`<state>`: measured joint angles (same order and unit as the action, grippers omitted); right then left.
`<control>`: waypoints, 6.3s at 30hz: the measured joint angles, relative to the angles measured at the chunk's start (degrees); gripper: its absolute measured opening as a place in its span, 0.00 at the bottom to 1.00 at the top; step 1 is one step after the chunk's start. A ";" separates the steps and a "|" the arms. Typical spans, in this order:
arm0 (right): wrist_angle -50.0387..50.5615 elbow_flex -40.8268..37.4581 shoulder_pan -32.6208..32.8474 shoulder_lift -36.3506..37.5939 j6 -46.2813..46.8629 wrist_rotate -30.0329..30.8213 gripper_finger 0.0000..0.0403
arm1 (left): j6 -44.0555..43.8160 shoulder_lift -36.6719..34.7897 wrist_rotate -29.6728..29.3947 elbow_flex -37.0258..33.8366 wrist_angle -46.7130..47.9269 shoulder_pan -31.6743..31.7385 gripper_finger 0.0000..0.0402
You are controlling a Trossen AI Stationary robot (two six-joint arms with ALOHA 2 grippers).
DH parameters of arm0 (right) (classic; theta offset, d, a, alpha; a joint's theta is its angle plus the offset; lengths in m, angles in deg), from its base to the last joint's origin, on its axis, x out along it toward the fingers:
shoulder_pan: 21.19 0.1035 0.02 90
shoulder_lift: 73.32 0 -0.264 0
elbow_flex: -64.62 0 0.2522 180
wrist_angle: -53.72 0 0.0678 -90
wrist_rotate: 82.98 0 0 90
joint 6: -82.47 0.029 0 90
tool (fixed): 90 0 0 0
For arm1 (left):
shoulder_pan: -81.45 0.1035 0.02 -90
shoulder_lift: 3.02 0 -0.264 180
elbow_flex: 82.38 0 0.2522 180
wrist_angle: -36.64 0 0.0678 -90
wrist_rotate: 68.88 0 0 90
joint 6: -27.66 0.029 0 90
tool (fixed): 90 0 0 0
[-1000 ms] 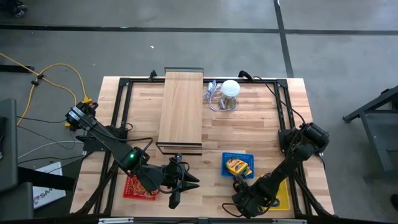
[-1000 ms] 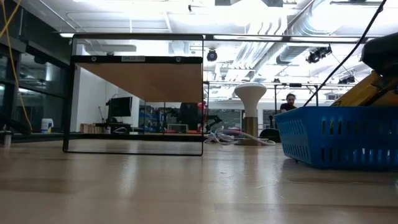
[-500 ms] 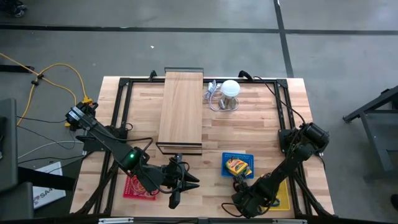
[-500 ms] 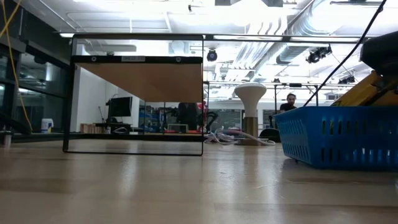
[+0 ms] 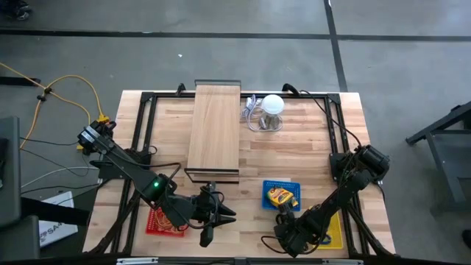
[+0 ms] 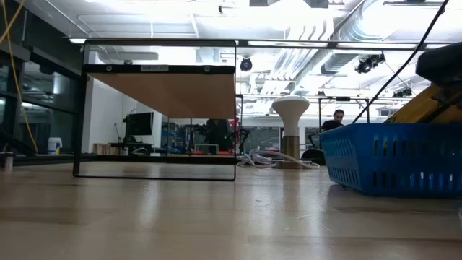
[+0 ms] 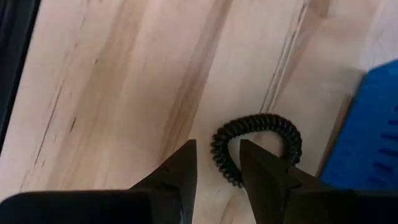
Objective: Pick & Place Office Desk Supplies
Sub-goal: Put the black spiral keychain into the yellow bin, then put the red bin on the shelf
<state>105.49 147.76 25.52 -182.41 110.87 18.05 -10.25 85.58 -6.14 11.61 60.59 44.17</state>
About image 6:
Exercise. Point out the blue plastic basket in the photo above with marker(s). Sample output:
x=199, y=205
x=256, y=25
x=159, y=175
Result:
x=397, y=159

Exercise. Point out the white mushroom lamp wooden base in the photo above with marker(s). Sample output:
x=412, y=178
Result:
x=290, y=108

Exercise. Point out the black background robot arm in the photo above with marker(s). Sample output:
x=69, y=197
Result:
x=196, y=131
x=243, y=135

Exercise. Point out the black track spotlights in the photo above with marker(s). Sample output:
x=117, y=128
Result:
x=402, y=92
x=368, y=64

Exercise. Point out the person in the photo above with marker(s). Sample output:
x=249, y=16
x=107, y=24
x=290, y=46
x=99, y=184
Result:
x=216, y=133
x=334, y=122

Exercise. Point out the black overhead crossbar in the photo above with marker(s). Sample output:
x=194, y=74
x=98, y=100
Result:
x=288, y=43

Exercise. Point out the small white background table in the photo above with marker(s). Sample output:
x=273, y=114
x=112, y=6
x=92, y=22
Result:
x=205, y=145

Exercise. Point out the black computer monitor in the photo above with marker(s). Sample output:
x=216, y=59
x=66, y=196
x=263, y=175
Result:
x=139, y=123

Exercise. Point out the stack of wooden blocks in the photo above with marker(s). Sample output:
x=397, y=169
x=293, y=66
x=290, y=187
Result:
x=104, y=148

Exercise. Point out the white bucket blue label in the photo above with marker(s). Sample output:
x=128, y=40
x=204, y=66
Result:
x=54, y=146

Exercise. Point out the small grey cylinder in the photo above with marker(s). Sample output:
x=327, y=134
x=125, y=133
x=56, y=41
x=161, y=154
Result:
x=7, y=160

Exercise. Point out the silver ventilation duct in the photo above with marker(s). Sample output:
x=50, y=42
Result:
x=335, y=63

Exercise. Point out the round black hanging camera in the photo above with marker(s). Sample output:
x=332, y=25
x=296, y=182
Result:
x=246, y=65

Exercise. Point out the wooden shelf riser black frame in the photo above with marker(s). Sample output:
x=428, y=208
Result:
x=173, y=94

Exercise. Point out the black aluminium rig frame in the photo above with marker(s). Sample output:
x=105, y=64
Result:
x=108, y=158

